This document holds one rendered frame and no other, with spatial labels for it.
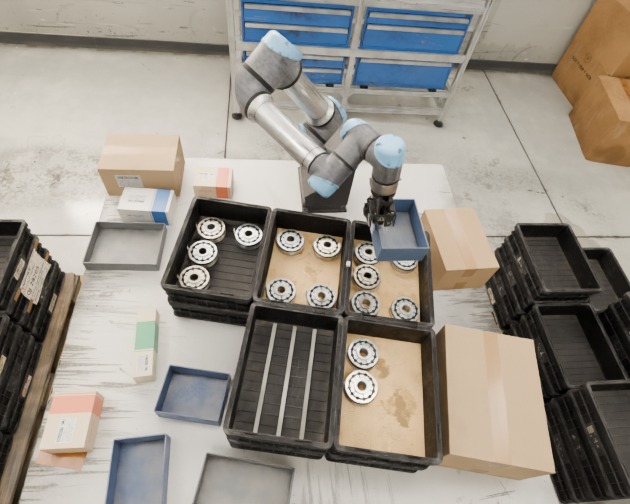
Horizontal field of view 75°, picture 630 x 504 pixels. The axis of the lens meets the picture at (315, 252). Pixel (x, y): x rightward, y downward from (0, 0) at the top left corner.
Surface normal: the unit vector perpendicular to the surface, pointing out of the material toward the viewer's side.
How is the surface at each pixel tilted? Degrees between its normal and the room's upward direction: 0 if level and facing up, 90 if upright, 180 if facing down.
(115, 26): 90
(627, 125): 89
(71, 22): 90
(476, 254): 0
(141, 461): 0
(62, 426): 0
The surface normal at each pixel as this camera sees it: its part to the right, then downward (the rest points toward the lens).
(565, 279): 0.10, -0.56
